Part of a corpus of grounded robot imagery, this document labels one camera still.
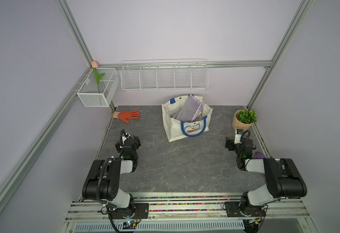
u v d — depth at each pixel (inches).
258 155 36.9
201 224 27.9
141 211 29.0
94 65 35.3
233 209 29.0
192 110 37.7
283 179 18.0
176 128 35.7
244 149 28.4
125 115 45.4
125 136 30.5
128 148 27.9
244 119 38.0
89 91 34.3
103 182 18.0
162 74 39.0
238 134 32.4
